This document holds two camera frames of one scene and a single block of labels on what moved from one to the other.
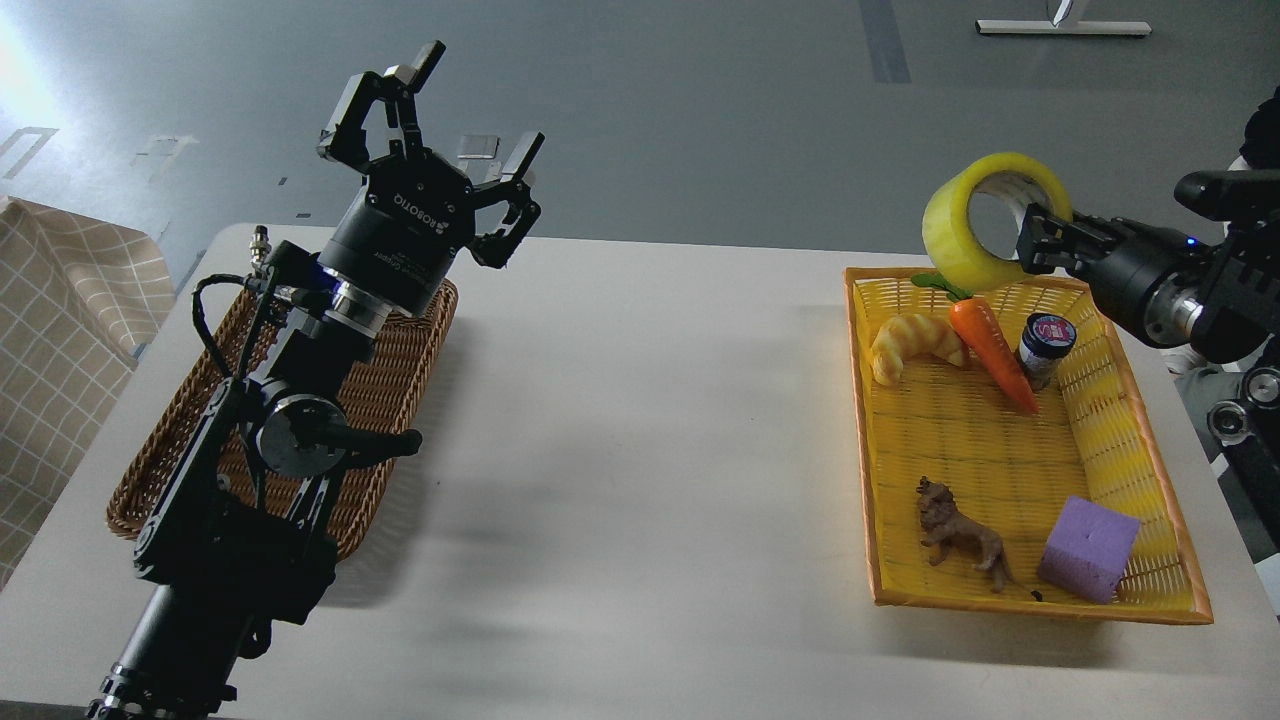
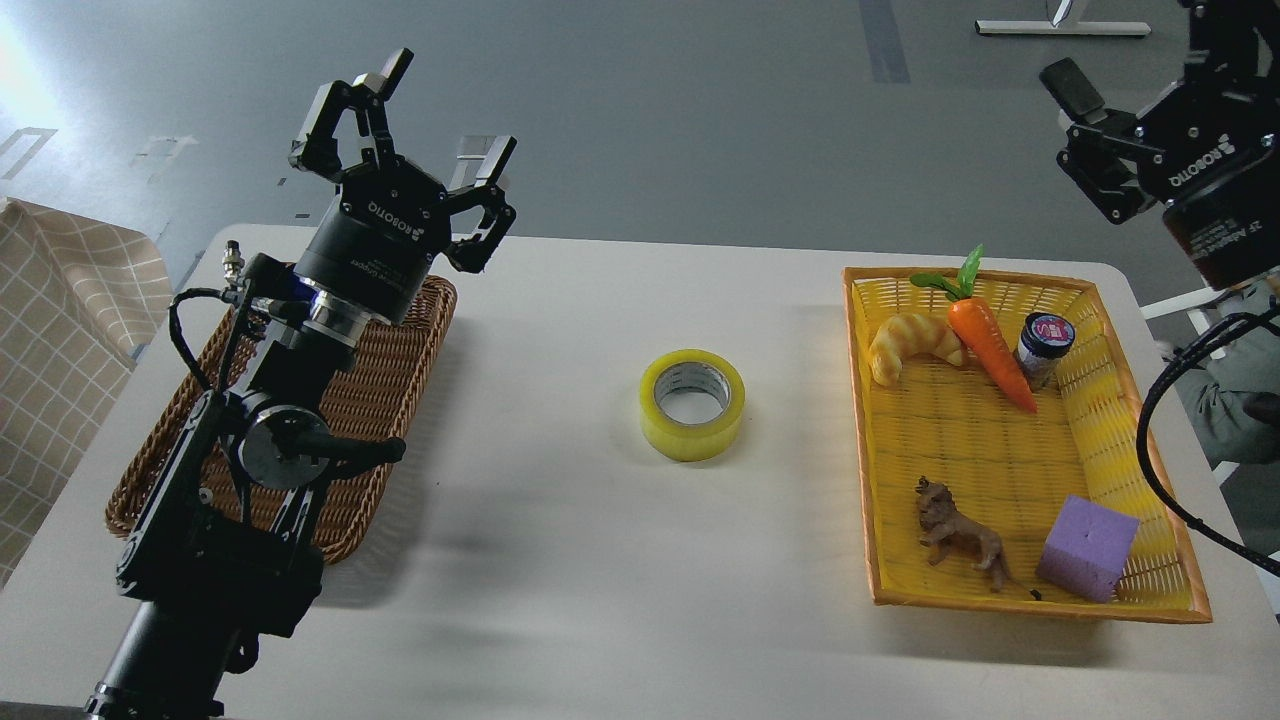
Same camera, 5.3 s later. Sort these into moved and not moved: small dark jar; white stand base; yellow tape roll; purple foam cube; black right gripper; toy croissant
Moved: yellow tape roll; black right gripper
Not moved: purple foam cube; toy croissant; white stand base; small dark jar
